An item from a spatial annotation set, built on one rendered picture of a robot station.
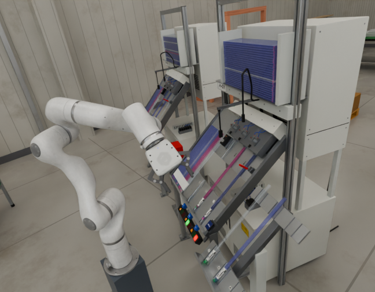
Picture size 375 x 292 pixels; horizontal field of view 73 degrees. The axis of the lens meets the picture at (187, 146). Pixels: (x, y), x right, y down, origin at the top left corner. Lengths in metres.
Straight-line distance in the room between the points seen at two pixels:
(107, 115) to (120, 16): 4.66
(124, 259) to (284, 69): 1.22
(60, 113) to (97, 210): 0.44
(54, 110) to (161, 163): 0.47
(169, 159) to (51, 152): 0.51
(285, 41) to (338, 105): 0.55
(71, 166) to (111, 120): 0.32
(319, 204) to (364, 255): 0.76
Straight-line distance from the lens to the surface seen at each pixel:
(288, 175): 1.53
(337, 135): 1.72
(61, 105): 1.07
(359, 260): 2.53
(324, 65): 1.47
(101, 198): 1.28
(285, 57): 1.28
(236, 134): 1.62
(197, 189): 1.73
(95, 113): 0.97
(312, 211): 1.94
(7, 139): 5.16
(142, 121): 0.88
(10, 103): 5.04
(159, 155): 0.86
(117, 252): 1.42
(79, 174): 1.21
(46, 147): 1.15
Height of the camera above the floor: 1.83
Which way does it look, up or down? 27 degrees down
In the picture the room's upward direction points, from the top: 8 degrees counter-clockwise
